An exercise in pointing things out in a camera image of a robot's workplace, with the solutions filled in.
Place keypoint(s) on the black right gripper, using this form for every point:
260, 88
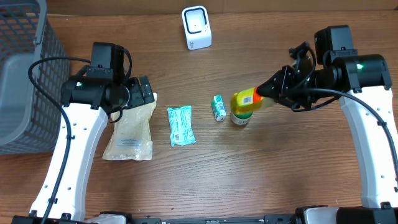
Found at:
283, 80

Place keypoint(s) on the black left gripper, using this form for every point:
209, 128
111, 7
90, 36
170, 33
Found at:
137, 97

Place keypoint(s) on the yellow oil bottle silver cap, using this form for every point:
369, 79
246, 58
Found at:
248, 101

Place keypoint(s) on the white orange snack packet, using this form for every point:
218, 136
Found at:
131, 138

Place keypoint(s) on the teal tissue pack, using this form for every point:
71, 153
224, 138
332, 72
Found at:
180, 121

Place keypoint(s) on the green lid white jar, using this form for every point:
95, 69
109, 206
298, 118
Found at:
240, 119

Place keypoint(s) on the small teal packet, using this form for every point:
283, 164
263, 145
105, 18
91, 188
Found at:
218, 108

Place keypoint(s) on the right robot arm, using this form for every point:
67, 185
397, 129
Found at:
335, 71

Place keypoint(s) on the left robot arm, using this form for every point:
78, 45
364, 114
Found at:
100, 88

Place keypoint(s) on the white barcode scanner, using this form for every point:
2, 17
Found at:
197, 28

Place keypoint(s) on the dark grey plastic mesh basket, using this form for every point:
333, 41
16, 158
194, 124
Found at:
29, 122

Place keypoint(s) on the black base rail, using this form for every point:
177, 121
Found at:
205, 221

